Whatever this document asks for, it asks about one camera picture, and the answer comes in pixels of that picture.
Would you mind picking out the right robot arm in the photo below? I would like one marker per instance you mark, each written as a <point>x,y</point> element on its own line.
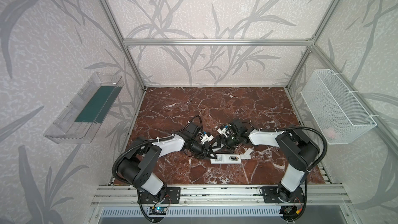
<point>303,147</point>

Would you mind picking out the white remote with coloured buttons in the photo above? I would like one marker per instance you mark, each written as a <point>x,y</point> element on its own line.
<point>247,154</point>

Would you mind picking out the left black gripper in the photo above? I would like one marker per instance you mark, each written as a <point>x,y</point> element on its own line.
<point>204,148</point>

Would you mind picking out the aluminium cage frame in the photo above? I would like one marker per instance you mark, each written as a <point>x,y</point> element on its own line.
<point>358,40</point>

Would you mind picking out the white wire mesh basket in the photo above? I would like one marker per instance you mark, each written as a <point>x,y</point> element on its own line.
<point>334,105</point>

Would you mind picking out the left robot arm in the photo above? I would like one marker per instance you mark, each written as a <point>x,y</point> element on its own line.
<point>135,166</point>

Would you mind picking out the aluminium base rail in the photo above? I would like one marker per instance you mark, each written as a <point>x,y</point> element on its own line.
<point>219,195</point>

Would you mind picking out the clear plastic wall bin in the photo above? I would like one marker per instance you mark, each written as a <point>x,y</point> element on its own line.
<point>80,121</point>

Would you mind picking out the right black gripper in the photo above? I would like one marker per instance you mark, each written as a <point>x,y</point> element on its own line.
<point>224,142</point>

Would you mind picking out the pink object in basket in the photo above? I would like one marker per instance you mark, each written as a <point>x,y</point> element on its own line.
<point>330,133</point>

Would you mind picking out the green lit circuit board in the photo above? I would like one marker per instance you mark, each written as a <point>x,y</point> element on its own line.
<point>157,211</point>

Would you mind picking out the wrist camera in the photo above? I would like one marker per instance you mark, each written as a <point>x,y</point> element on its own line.
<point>206,138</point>
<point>225,131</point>

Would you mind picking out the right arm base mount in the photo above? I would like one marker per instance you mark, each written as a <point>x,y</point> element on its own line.
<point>269,194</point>

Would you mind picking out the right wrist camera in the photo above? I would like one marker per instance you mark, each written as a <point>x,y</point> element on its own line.
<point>225,131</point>

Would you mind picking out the white remote control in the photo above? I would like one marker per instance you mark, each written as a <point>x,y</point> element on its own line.
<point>226,159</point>

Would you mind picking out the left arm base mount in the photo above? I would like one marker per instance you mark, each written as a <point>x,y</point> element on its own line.
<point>166,195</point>

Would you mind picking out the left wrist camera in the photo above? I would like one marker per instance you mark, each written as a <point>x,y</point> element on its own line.
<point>206,138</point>

